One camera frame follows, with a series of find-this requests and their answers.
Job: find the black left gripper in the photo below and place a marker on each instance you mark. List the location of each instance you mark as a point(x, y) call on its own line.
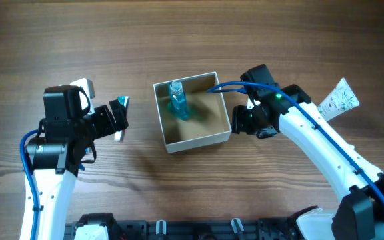
point(117, 115)

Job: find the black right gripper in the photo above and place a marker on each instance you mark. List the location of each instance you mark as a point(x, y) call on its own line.
point(239, 120)

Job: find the blue liquid bottle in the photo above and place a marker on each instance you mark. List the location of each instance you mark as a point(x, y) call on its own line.
point(178, 100)

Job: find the white lotion tube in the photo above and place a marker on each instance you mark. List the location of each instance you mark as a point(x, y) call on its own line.
point(340, 100)

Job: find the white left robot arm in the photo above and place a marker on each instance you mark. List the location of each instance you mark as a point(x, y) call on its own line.
point(53, 154)

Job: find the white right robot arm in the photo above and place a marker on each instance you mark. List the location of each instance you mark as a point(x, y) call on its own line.
point(358, 184)

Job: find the small blue item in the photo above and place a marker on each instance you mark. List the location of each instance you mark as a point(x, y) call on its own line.
point(81, 166)

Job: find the white cardboard box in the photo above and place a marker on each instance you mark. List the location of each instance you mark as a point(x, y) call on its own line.
point(208, 121)

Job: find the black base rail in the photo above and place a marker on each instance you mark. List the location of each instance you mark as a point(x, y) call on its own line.
point(105, 226)

